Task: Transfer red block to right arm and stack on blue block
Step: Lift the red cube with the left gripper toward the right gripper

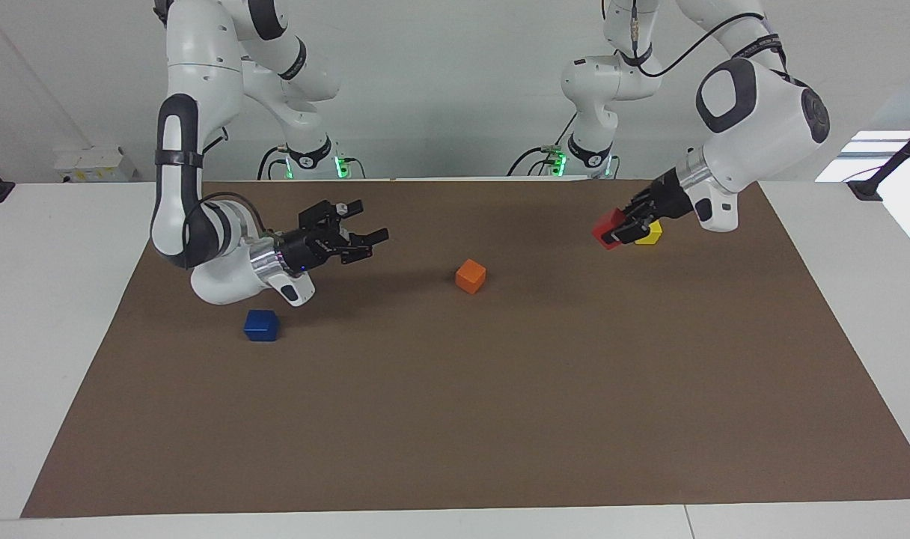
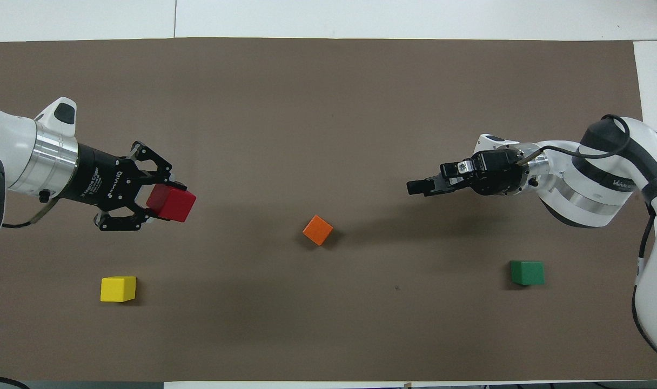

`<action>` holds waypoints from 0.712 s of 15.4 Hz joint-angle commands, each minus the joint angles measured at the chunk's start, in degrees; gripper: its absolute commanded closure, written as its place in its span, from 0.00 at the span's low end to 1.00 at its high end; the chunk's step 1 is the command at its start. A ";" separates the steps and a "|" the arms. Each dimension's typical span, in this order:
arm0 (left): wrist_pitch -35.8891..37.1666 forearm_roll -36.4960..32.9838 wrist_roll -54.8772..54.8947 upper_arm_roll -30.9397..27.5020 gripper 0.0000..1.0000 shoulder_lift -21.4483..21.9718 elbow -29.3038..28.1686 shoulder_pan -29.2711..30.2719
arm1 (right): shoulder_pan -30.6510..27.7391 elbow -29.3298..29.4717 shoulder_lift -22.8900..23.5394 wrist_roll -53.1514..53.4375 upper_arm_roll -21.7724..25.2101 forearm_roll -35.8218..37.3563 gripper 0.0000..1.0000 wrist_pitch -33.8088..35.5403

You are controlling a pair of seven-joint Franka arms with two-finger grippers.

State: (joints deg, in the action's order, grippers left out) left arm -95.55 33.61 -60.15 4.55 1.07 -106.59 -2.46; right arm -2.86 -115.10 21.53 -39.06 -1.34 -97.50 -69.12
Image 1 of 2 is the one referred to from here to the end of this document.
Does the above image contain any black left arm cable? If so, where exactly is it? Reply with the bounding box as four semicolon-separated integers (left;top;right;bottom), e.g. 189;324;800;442
629;0;787;80

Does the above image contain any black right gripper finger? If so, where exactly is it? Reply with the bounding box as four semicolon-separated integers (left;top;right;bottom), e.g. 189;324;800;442
340;228;390;265
298;199;365;234

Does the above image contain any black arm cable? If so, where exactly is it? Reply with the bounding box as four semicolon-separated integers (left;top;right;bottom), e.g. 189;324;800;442
181;190;278;249
629;0;787;80

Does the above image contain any black left base cable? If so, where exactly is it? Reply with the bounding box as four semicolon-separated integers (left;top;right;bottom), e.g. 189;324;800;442
507;111;580;177

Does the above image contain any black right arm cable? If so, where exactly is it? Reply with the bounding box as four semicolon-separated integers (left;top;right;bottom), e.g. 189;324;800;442
181;190;278;249

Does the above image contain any orange cube block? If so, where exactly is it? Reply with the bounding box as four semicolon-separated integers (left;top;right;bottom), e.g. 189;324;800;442
454;259;488;295

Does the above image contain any black base cable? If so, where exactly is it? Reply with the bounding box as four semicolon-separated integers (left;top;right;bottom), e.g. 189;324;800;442
507;111;580;177
256;144;293;181

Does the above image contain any red cube block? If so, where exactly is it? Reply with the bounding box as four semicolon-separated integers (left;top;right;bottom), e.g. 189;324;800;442
591;208;627;251

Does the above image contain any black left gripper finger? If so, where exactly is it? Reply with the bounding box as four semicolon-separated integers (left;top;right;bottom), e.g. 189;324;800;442
602;222;655;247
618;201;656;229

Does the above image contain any black angled stand pole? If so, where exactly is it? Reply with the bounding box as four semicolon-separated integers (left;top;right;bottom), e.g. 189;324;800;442
847;118;910;202

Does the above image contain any brown table mat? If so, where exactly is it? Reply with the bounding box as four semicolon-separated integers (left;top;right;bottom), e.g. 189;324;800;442
21;178;910;520

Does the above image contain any black right base cable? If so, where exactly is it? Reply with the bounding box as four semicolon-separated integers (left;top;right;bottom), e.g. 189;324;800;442
256;144;293;181

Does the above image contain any blue cube block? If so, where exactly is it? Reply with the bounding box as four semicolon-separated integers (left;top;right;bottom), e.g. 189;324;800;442
243;309;281;343

